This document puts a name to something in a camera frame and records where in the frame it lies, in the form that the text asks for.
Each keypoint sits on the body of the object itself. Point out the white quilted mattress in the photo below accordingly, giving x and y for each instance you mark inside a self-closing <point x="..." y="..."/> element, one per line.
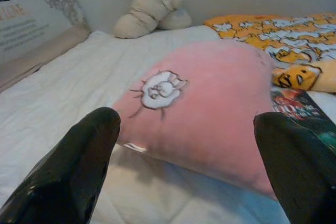
<point x="65" y="82"/>

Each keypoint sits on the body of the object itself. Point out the pink pillow with sheep print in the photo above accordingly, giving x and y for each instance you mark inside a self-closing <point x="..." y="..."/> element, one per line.
<point x="210" y="98"/>

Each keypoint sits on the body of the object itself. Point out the grey pillow with printed words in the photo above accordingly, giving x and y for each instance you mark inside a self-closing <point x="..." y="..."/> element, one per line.
<point x="26" y="24"/>

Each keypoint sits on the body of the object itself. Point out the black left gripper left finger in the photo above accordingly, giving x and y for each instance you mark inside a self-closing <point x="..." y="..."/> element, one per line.
<point x="68" y="171"/>

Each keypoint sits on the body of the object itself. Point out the yellow cartoon print blanket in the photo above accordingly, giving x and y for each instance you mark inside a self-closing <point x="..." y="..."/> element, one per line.
<point x="262" y="37"/>

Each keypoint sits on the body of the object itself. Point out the book with red green cover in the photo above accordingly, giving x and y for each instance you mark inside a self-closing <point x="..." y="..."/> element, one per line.
<point x="291" y="103"/>

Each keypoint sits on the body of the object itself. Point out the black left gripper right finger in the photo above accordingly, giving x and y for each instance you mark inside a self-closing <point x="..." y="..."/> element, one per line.
<point x="302" y="171"/>

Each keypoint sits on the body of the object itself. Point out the cream plush toy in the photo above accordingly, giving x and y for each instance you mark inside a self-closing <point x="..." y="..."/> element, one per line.
<point x="149" y="11"/>

